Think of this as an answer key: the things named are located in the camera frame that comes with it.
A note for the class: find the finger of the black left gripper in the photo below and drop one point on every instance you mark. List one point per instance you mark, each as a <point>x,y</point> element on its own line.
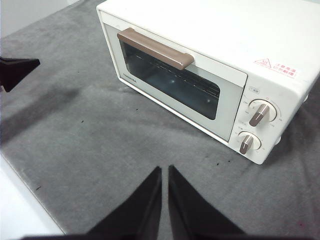
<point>15,72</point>

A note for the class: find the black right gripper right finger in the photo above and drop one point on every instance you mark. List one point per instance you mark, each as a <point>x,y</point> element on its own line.
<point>190,215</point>

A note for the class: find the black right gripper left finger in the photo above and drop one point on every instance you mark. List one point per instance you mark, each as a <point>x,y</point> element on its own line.
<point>135,215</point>

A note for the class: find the cream oven knob brown grip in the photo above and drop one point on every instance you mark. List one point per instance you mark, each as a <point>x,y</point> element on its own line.
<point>262,112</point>
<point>248,143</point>

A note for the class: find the white Toshiba toaster oven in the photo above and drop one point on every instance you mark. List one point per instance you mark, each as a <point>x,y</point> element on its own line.
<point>225,30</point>

